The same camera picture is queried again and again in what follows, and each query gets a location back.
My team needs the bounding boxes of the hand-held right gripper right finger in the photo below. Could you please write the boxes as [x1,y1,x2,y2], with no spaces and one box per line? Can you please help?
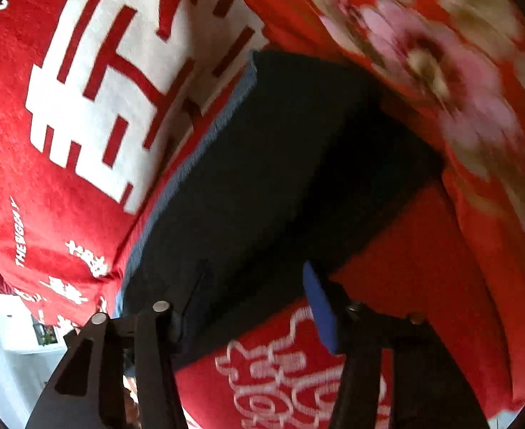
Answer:
[302,260,492,429]

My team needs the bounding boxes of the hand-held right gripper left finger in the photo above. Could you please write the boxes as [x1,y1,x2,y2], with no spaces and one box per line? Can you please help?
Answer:
[25,299,188,429]

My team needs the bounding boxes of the black pants with grey waistband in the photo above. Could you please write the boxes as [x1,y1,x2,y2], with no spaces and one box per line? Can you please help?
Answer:
[115,49,446,378]

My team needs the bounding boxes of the red ornamented cloth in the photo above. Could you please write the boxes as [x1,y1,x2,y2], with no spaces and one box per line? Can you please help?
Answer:
[173,183,520,429]

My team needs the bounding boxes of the red blanket with white print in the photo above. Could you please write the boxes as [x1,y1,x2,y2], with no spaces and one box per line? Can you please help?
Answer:
[0,0,270,331]

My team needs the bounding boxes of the red floral quilt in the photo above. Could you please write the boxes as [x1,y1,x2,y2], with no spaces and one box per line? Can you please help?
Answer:
[227,0,525,260]

